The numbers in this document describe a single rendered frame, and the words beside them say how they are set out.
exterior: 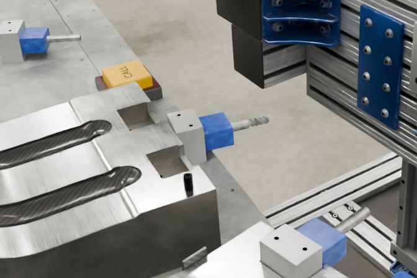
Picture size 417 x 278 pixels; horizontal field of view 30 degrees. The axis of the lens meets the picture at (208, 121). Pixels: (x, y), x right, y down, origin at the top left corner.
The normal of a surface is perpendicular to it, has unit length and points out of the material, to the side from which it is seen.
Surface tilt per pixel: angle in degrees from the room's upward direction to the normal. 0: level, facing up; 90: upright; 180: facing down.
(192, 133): 90
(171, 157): 90
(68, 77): 0
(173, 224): 90
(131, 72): 0
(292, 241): 0
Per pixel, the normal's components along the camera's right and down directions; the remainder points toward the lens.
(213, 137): 0.28, 0.50
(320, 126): -0.07, -0.84
